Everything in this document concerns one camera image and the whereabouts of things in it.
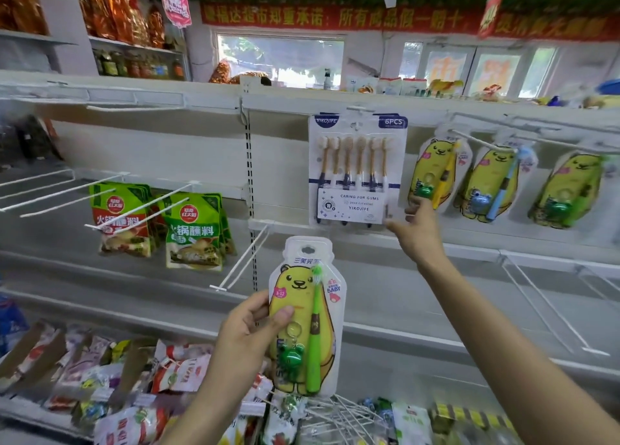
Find bear toothbrush packet blue brush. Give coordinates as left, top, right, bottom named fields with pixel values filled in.
left=454, top=144, right=539, bottom=224

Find pile of green white packets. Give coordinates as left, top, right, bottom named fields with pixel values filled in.
left=358, top=397, right=516, bottom=445

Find person's left forearm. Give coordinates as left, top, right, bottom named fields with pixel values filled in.
left=159, top=365, right=264, bottom=445

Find blue snack packet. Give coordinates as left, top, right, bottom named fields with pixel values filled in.
left=0, top=292, right=31, bottom=356

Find long red banner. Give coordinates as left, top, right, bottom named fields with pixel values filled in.
left=201, top=1, right=620, bottom=43

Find bundle of loose wire hooks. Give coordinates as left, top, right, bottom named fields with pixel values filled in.
left=294, top=393, right=389, bottom=445

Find white shelf unit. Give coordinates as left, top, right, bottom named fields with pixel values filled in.
left=0, top=69, right=620, bottom=392

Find white wire hanging rail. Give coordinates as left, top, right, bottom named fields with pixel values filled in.
left=448, top=113, right=620, bottom=156

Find bear toothbrush packet yellow brush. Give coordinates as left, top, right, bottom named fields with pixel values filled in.
left=408, top=137, right=473, bottom=213

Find bear toothbrush packet green brush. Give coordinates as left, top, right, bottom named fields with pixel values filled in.
left=268, top=237, right=347, bottom=398
left=527, top=151, right=609, bottom=230

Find row of white wire hooks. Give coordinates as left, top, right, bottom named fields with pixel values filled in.
left=0, top=168, right=130, bottom=219

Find pile of mixed snack packets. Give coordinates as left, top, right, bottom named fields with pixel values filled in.
left=0, top=320, right=274, bottom=445

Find person's right forearm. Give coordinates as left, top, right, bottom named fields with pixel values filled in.
left=418, top=252, right=620, bottom=445

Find white six toothbrush pack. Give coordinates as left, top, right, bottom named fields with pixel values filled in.
left=308, top=113, right=409, bottom=229

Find row of glass jars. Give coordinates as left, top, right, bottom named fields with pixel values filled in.
left=92, top=49, right=188, bottom=82

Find hanging green sauce packets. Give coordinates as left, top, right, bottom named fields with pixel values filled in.
left=89, top=182, right=158, bottom=258
left=164, top=192, right=236, bottom=271

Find red hanging sign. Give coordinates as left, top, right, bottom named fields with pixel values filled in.
left=477, top=0, right=507, bottom=40

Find window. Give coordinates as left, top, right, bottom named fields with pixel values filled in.
left=216, top=34, right=345, bottom=90

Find stack of orange snack bags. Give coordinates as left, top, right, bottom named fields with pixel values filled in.
left=73, top=0, right=166, bottom=49

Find row of white cartons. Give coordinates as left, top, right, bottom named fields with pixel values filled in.
left=345, top=74, right=429, bottom=96

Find pink hanging sign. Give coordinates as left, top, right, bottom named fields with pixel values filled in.
left=157, top=0, right=192, bottom=29

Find person's right hand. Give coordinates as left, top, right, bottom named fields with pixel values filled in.
left=385, top=197, right=449, bottom=266

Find white wire rack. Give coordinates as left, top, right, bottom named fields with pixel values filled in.
left=0, top=83, right=188, bottom=113

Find bagged bread loaves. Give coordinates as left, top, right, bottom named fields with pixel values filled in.
left=209, top=59, right=273, bottom=86

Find person's left hand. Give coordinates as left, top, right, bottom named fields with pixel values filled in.
left=212, top=290, right=295, bottom=387

